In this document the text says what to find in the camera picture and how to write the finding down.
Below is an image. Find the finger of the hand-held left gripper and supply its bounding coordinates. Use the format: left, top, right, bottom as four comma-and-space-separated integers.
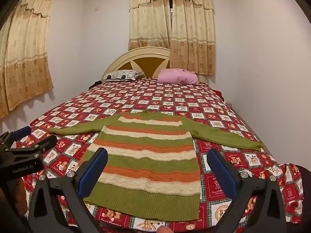
5, 135, 57, 160
0, 126, 32, 151

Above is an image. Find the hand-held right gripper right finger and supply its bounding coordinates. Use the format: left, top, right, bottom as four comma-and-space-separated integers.
206, 149, 287, 233

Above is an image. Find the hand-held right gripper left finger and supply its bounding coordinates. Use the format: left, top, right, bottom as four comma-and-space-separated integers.
28, 148, 108, 233

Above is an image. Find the green orange striped knit sweater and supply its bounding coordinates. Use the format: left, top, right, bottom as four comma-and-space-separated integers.
48, 110, 263, 220

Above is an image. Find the dark cloth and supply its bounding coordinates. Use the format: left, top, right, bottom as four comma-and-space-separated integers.
88, 80, 104, 90

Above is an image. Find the beige floral side window curtain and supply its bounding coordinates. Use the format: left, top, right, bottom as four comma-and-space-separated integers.
0, 0, 55, 119

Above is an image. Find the red printed bed blanket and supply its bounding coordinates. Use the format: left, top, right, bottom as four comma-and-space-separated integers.
16, 76, 305, 233

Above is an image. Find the white car print pillow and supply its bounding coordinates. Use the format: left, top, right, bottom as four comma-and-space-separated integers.
101, 70, 145, 82

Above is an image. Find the pink pillow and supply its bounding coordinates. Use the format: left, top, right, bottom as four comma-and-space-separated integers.
157, 68, 200, 85

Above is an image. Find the cream and brown bed headboard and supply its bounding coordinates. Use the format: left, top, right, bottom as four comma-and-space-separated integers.
101, 47, 207, 83

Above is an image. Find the beige floral curtain panel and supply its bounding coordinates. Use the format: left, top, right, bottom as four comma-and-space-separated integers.
169, 0, 216, 76
128, 0, 173, 51

